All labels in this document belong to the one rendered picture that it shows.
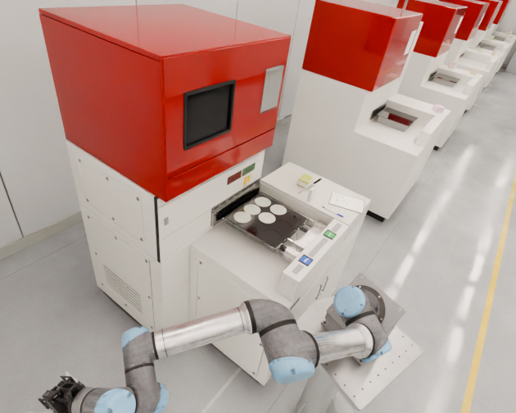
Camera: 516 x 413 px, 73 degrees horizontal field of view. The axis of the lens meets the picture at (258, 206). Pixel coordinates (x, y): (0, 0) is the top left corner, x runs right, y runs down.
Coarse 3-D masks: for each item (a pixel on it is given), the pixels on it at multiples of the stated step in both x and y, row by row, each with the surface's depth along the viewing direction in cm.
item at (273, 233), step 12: (276, 204) 213; (228, 216) 197; (252, 216) 200; (276, 216) 203; (288, 216) 205; (300, 216) 206; (252, 228) 192; (264, 228) 194; (276, 228) 195; (288, 228) 197; (264, 240) 186; (276, 240) 187
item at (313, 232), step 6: (312, 228) 202; (318, 228) 203; (306, 234) 197; (312, 234) 198; (318, 234) 198; (300, 240) 192; (306, 240) 193; (312, 240) 194; (300, 252) 185; (288, 258) 181
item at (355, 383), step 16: (320, 304) 167; (304, 320) 158; (320, 320) 160; (400, 336) 159; (400, 352) 152; (416, 352) 153; (320, 368) 144; (336, 368) 142; (352, 368) 143; (368, 368) 144; (384, 368) 145; (400, 368) 146; (336, 384) 138; (352, 384) 138; (368, 384) 138; (384, 384) 139; (352, 400) 133; (368, 400) 134
